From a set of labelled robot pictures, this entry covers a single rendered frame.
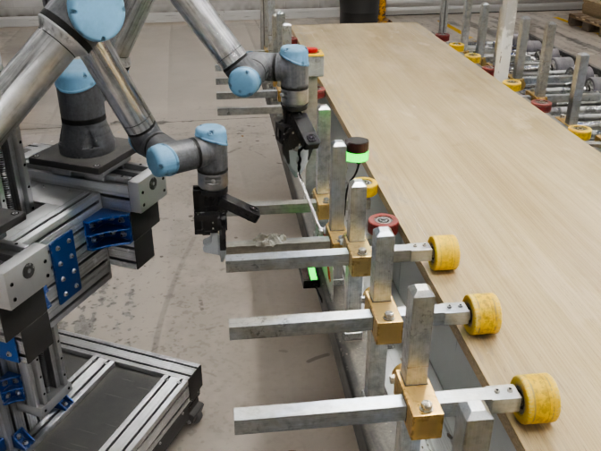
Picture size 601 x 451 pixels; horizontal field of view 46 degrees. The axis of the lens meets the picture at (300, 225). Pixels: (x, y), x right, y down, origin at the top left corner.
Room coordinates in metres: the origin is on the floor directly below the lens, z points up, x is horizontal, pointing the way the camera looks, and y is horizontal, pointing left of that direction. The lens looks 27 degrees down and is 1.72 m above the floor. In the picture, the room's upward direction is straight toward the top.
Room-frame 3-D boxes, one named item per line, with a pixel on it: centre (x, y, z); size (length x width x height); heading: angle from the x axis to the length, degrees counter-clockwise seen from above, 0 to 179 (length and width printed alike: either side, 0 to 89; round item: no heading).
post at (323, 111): (1.91, -0.07, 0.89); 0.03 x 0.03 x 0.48; 7
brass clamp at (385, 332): (1.15, -0.16, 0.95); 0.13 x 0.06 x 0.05; 7
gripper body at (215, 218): (1.58, 0.22, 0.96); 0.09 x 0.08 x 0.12; 97
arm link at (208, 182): (1.58, 0.21, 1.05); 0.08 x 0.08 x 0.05
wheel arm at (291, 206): (1.86, 0.01, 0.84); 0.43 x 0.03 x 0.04; 97
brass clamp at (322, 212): (1.89, -0.07, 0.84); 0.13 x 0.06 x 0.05; 7
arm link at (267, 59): (1.85, 0.12, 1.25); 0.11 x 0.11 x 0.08; 81
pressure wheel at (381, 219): (1.64, -0.22, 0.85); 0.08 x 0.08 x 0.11
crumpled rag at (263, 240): (1.60, 0.08, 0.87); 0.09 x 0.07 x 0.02; 97
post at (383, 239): (1.17, -0.16, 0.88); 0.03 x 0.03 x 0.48; 7
